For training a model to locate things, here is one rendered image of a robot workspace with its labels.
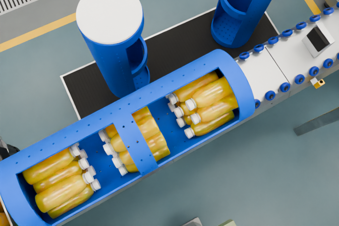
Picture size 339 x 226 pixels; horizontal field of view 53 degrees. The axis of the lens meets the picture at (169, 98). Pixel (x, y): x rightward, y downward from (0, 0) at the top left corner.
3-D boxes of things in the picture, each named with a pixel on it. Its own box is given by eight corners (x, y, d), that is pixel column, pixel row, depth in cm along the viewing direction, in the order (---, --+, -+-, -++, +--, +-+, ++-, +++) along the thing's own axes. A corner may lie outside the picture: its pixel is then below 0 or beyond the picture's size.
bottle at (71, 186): (46, 211, 120) (93, 185, 123) (41, 215, 113) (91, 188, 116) (37, 193, 120) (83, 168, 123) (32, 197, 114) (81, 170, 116)
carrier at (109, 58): (112, 104, 224) (154, 94, 226) (81, 52, 139) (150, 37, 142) (103, 64, 231) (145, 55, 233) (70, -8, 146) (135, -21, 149)
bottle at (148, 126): (162, 133, 117) (114, 159, 115) (158, 129, 124) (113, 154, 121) (152, 115, 116) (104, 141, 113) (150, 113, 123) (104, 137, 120)
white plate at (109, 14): (82, 50, 138) (82, 51, 140) (149, 35, 141) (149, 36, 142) (70, -9, 145) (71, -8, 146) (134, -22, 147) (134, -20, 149)
